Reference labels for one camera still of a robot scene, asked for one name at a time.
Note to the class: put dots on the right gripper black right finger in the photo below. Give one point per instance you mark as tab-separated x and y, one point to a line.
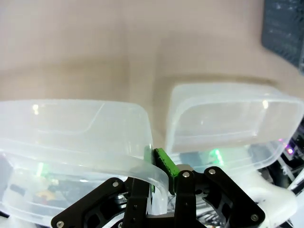
213	197

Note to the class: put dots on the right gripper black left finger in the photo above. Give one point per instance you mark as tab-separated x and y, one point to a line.
99	204

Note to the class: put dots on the large clear plastic container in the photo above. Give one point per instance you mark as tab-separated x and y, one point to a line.
71	142

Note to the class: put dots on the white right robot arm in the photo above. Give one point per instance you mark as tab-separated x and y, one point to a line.
273	197

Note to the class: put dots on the dark grey woven plastic basket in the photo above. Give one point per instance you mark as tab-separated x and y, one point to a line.
285	28

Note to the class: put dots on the small clear plastic container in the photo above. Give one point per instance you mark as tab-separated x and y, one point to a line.
213	118

